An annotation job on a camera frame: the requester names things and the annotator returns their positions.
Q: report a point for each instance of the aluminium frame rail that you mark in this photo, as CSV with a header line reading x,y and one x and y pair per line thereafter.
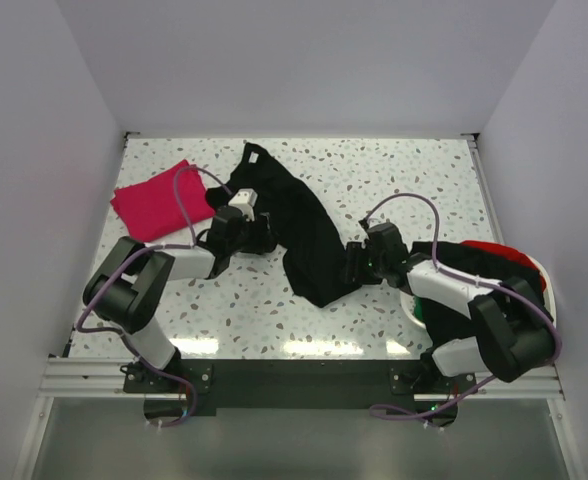
x,y
102,378

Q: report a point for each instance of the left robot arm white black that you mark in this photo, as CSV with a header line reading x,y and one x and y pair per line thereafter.
x,y
126,289

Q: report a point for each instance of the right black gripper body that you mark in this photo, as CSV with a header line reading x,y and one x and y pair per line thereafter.
x,y
363,266

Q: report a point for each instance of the folded pink red t shirt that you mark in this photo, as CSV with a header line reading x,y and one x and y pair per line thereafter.
x,y
150,210

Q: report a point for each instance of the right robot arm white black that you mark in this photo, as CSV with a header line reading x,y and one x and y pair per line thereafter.
x,y
511,331

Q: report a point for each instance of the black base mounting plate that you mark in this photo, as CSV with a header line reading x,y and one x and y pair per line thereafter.
x,y
289,384

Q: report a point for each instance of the white laundry basket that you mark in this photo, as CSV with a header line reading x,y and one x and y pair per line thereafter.
x,y
549,300

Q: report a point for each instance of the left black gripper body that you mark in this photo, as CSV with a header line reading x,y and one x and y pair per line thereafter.
x,y
249,240

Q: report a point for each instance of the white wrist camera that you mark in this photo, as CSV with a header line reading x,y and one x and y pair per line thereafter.
x,y
369,222
244,201

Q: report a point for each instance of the black clothes in basket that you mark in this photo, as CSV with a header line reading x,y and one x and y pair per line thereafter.
x,y
479,260

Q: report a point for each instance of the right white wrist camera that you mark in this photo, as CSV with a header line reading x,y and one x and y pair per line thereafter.
x,y
369,222

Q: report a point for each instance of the red garment in basket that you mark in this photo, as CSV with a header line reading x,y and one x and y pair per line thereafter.
x,y
506,252

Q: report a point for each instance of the black t shirt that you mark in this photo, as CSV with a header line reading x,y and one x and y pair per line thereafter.
x,y
315,255

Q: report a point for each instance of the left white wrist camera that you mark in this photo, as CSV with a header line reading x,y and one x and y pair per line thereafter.
x,y
244,201

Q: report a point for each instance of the green garment in basket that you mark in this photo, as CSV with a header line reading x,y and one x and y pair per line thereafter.
x,y
418,311

